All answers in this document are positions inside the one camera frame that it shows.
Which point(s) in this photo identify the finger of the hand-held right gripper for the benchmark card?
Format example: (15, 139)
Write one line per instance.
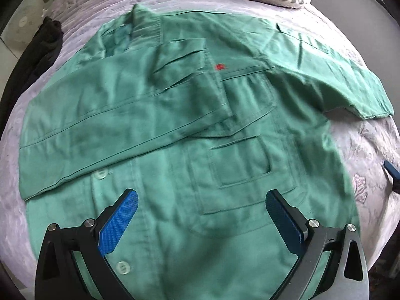
(393, 170)

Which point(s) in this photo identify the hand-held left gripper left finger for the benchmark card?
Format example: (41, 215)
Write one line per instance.
(120, 220)

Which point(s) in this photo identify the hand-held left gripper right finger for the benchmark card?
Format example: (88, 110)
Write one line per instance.
(282, 222)

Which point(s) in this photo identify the green shirt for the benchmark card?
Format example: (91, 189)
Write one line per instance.
(193, 131)

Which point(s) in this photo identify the lilac embossed blanket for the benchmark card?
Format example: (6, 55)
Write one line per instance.
(359, 137)

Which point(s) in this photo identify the black garment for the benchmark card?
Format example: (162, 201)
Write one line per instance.
(39, 48)

